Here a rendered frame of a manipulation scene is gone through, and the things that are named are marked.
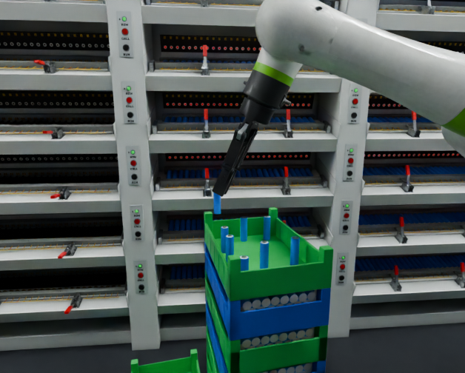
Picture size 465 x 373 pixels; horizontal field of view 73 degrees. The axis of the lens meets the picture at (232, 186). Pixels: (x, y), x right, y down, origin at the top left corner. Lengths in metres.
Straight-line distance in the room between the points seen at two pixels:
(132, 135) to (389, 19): 0.86
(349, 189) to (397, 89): 0.60
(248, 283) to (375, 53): 0.43
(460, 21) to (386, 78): 0.76
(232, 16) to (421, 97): 0.64
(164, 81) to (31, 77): 0.38
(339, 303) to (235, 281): 0.76
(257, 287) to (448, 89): 0.44
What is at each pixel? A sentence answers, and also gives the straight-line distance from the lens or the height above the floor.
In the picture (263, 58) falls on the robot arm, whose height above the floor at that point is 0.92.
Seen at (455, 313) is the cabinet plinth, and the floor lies 0.04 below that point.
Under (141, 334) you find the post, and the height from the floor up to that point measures 0.06.
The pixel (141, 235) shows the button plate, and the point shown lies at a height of 0.43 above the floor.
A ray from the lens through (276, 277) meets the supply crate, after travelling 0.60.
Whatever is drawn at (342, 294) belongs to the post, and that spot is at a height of 0.18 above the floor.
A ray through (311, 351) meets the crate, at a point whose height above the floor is 0.35.
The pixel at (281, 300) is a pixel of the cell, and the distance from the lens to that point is 0.64.
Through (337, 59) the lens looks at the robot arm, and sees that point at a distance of 0.58.
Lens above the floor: 0.79
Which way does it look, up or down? 12 degrees down
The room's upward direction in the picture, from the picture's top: straight up
